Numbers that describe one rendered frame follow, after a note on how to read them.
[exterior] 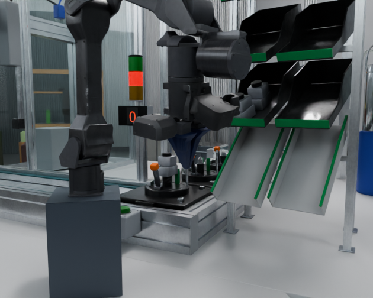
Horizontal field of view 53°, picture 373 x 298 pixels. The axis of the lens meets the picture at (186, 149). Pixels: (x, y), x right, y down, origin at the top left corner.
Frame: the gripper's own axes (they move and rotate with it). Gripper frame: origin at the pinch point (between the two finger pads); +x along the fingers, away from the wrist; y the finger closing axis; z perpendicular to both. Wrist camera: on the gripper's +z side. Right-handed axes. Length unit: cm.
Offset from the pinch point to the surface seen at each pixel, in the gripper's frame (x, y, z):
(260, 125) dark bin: 3.0, 34.8, -6.1
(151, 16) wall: -71, 668, -711
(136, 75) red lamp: -5, 42, -60
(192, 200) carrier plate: 27.0, 29.4, -23.8
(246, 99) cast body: -2.7, 36.6, -11.6
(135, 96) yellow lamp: 2, 40, -60
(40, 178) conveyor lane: 38, 23, -101
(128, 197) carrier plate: 28, 20, -41
